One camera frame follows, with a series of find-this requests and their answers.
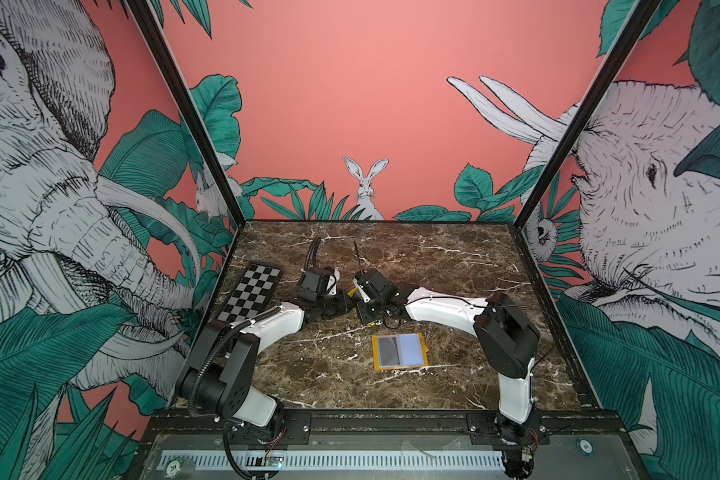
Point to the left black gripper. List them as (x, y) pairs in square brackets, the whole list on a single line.
[(343, 304)]

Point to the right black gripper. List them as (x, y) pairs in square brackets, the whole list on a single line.
[(362, 308)]

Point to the yellow leather card holder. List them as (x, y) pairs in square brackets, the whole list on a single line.
[(412, 349)]

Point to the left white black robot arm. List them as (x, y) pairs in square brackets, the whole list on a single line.
[(216, 379)]

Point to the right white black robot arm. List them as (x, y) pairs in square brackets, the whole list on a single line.
[(508, 338)]

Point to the black white checkerboard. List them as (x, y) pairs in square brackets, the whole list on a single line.
[(252, 293)]

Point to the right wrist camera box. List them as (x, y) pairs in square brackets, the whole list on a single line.
[(359, 284)]

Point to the black front rail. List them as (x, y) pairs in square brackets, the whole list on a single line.
[(299, 426)]

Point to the white slotted cable duct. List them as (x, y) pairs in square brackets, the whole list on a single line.
[(173, 462)]

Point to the left black frame post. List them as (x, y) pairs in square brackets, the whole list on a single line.
[(144, 16)]

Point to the black frame post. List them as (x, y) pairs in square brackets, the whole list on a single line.
[(144, 16), (637, 20)]

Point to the right black frame post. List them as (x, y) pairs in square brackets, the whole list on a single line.
[(637, 20)]

